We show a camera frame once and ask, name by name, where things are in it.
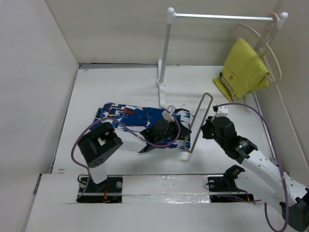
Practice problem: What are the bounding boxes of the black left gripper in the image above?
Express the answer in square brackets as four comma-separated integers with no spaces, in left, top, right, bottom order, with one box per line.
[155,117,191,144]

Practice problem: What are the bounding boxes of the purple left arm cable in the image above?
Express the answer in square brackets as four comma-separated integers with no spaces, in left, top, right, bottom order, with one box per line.
[70,113,181,201]

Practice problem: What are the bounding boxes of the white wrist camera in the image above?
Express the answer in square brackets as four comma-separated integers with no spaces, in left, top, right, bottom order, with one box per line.
[162,105,176,122]
[213,105,228,117]

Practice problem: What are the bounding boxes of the white clothes rack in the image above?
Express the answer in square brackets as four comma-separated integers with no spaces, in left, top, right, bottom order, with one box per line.
[156,7,289,108]

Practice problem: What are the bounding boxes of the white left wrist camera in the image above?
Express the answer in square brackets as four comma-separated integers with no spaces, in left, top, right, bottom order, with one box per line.
[162,105,176,122]

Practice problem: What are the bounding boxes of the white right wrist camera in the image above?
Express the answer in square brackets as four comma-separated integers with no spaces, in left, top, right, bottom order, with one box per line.
[213,105,228,117]

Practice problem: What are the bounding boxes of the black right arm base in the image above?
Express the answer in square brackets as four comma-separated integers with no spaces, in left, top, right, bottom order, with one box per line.
[204,165,261,203]

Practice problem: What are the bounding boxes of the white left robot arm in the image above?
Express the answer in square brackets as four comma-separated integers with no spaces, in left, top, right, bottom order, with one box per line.
[75,117,191,192]

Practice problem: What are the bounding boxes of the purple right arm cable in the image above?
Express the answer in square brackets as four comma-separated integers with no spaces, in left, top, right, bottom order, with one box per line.
[213,102,290,232]

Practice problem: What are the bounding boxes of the grey metal trouser hanger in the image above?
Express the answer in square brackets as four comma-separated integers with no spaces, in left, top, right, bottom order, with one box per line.
[183,92,213,154]

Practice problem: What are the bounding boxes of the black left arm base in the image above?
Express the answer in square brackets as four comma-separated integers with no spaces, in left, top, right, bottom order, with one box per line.
[76,174,123,203]

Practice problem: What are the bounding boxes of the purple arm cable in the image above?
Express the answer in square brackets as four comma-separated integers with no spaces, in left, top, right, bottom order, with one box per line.
[213,102,290,232]
[70,113,181,201]

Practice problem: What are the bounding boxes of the blue patterned trousers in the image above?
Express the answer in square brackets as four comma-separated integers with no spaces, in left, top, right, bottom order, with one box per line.
[94,102,191,147]

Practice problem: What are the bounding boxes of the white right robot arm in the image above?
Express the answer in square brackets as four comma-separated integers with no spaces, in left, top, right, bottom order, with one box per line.
[201,116,309,232]

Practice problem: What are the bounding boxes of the beige wooden hanger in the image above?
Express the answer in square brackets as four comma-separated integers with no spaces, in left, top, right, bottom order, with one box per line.
[234,13,284,84]

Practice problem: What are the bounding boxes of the yellow folded shorts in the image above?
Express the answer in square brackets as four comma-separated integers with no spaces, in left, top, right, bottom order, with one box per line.
[213,38,270,102]

